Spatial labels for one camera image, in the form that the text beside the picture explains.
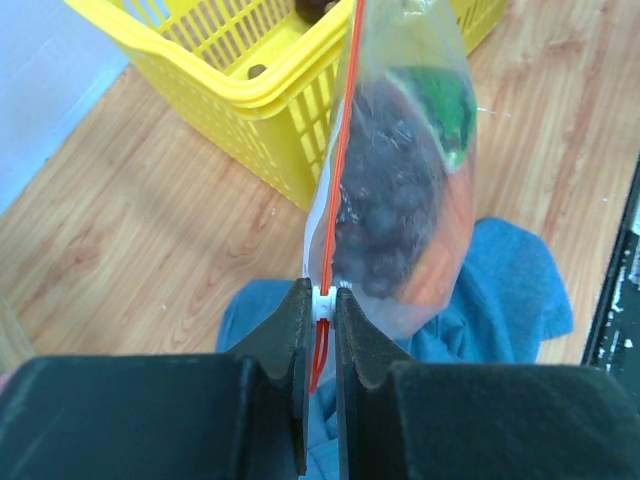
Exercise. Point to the white round zipper slider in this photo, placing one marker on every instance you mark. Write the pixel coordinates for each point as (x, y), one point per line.
(323, 306)

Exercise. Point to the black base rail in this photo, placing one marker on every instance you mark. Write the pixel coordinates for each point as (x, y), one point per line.
(615, 327)

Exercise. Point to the toy watermelon slice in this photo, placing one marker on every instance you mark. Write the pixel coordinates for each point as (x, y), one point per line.
(444, 101)

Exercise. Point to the loose brown longan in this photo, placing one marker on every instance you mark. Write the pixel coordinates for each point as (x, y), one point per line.
(256, 70)

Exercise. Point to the blue crumpled cloth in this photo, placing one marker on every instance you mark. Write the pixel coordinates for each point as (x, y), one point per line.
(509, 298)

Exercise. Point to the yellow plastic basket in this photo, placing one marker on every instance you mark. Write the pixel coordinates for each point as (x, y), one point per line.
(196, 54)

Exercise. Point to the dark purple plum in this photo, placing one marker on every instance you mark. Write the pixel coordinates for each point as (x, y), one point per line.
(311, 9)

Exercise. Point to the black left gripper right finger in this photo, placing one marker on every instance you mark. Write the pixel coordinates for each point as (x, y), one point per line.
(399, 418)

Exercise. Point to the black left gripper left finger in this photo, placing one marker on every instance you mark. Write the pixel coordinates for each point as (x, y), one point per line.
(242, 414)

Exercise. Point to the dark purple grape bunch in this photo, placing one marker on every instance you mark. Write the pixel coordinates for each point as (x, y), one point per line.
(391, 193)

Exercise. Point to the clear zip bag orange seal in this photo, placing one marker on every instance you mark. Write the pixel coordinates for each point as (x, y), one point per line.
(396, 319)

